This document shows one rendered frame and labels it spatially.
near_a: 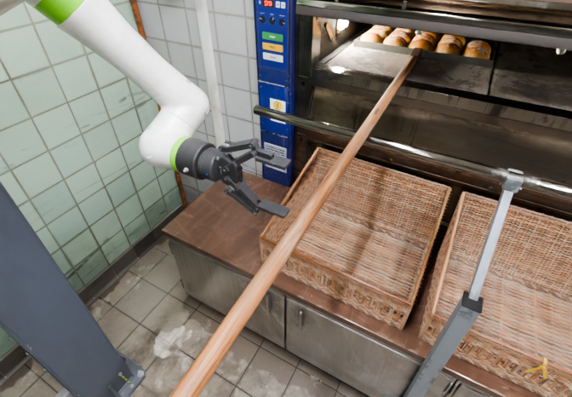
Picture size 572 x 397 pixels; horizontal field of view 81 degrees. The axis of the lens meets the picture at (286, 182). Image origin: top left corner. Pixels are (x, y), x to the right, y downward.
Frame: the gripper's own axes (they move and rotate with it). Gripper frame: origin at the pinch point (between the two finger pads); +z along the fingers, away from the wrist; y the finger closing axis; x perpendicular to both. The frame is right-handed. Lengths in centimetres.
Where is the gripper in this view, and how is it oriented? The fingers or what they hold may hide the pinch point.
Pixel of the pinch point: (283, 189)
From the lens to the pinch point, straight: 72.7
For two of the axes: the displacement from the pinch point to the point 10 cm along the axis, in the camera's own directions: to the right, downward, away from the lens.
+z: 8.8, 3.0, -3.6
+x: -4.7, 5.5, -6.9
